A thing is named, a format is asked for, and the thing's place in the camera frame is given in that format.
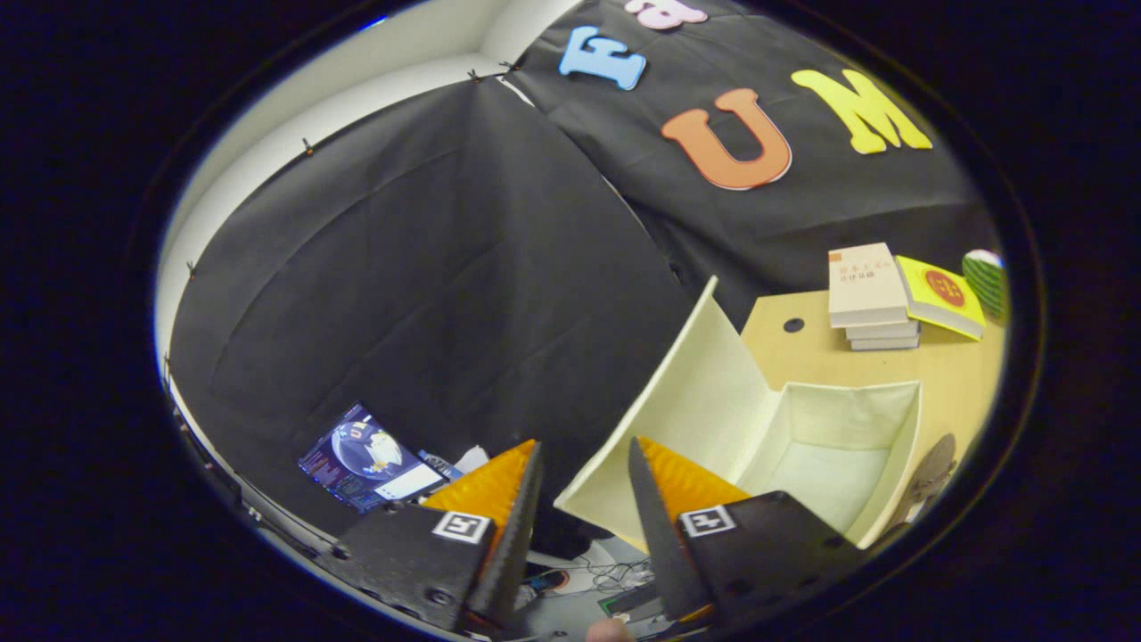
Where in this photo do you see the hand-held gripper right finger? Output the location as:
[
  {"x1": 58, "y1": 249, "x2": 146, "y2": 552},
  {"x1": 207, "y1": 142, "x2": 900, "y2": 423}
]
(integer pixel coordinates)
[{"x1": 627, "y1": 435, "x2": 864, "y2": 627}]

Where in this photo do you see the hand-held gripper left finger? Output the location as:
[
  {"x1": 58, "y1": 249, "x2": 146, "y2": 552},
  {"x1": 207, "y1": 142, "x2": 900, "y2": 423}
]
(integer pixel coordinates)
[{"x1": 321, "y1": 437, "x2": 545, "y2": 636}]

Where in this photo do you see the cream fabric storage box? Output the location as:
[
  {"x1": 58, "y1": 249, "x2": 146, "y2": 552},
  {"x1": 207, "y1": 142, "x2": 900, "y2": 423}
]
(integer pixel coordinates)
[{"x1": 553, "y1": 276, "x2": 923, "y2": 554}]

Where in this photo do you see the brown fuzzy shoe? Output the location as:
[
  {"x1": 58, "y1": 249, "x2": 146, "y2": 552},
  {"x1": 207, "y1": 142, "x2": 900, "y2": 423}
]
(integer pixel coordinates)
[{"x1": 891, "y1": 432, "x2": 959, "y2": 529}]

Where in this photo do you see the black backdrop cloth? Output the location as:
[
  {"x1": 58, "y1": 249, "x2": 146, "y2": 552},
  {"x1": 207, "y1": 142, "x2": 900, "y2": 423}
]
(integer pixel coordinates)
[{"x1": 169, "y1": 0, "x2": 981, "y2": 536}]

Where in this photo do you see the beige book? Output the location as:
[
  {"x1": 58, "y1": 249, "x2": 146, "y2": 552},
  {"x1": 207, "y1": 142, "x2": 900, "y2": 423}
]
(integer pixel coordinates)
[{"x1": 827, "y1": 243, "x2": 910, "y2": 329}]

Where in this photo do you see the yellow book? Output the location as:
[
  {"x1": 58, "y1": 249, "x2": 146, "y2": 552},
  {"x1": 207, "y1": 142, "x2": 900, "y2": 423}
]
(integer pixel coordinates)
[{"x1": 894, "y1": 255, "x2": 987, "y2": 342}]

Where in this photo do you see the watermelon slice plush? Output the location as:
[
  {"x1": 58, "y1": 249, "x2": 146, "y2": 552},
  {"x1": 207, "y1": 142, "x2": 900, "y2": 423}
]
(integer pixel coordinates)
[{"x1": 961, "y1": 249, "x2": 1008, "y2": 322}]

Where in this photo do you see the tangle of cables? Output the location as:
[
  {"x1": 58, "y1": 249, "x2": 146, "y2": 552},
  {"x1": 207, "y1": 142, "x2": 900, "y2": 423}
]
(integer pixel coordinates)
[{"x1": 566, "y1": 555, "x2": 656, "y2": 597}]

